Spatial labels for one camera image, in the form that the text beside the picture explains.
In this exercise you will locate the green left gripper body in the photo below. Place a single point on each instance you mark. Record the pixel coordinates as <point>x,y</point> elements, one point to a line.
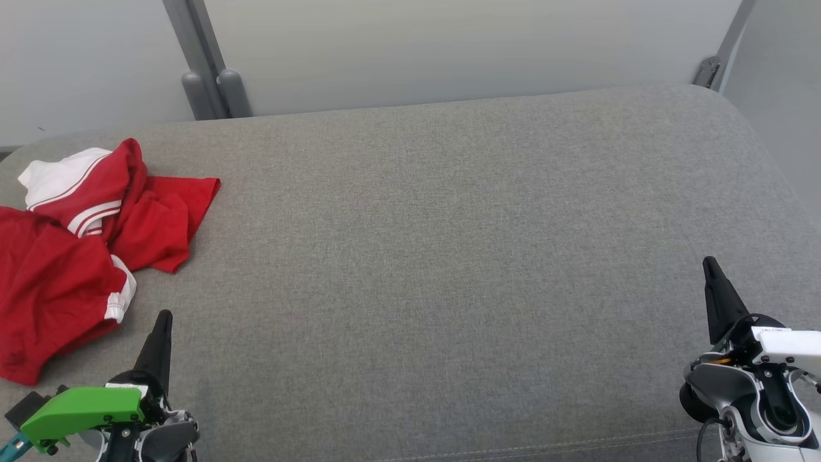
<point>83,407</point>

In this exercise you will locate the grey fabric sofa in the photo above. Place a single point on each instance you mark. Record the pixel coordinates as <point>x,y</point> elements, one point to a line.
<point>410,256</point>

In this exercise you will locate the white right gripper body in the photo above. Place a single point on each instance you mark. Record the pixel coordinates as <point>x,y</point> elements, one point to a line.
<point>789,346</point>

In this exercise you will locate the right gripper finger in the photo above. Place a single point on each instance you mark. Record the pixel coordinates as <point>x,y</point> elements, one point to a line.
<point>721,301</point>

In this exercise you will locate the red Bulls 23 jersey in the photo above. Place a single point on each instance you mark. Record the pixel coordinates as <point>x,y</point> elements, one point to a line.
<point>160,218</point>

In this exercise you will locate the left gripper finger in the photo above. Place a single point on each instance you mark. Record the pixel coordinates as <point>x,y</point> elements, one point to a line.
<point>159,353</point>

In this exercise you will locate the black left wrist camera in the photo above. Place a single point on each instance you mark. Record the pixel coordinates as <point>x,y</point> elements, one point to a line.
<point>25,410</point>

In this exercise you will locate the red shorts white stripe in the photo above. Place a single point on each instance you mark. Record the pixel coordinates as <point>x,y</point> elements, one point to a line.
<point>51,301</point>

